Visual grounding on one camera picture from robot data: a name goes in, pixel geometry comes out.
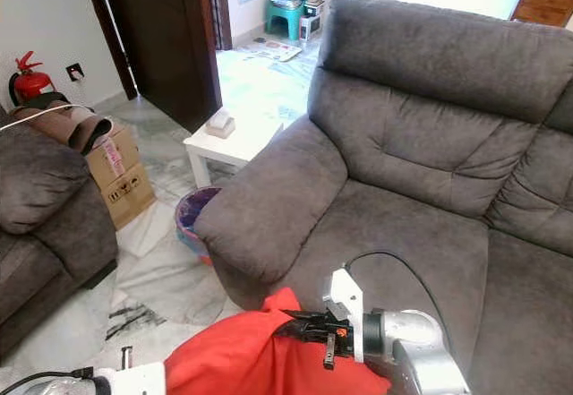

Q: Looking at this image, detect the white side table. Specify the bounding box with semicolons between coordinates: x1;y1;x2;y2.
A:
184;114;286;190

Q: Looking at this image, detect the patterned floor mat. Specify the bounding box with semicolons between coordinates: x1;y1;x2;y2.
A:
237;37;304;64

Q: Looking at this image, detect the large grey fabric sofa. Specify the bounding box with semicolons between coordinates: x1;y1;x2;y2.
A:
194;0;573;395

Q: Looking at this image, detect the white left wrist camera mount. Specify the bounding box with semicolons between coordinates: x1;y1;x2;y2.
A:
94;362;167;395

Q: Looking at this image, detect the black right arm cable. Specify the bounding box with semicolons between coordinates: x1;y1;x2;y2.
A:
342;249;453;333

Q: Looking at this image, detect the dark wooden door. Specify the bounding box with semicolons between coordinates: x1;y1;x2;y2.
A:
78;0;224;134

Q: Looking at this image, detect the printed cardboard box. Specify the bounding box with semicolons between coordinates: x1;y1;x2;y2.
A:
87;125;157;231

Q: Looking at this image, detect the red fire extinguisher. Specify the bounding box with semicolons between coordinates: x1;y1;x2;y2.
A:
9;50;56;107

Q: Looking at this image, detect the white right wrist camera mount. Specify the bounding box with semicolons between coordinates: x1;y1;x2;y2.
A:
324;267;366;362

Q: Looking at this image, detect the white tissue box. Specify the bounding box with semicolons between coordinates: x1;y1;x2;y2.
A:
205;109;236;141

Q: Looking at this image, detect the white cable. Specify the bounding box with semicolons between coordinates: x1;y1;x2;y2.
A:
0;103;89;133

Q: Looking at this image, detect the purple and pink basket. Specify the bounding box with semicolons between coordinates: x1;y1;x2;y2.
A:
175;185;224;267

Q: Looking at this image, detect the brown folded cloth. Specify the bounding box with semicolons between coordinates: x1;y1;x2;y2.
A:
9;103;115;157

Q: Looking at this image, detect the teal plastic stool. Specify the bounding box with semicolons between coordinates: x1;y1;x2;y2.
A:
265;0;311;43

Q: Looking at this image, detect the red pillow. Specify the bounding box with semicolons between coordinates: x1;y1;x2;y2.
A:
164;287;392;395

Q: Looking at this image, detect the brown wooden cabinet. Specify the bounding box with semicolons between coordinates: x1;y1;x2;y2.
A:
509;0;573;30

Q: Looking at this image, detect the grey fabric armchair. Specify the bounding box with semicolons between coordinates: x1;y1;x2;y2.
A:
0;119;120;356

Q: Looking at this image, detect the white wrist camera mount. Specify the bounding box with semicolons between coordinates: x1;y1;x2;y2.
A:
324;267;366;362
94;362;167;395

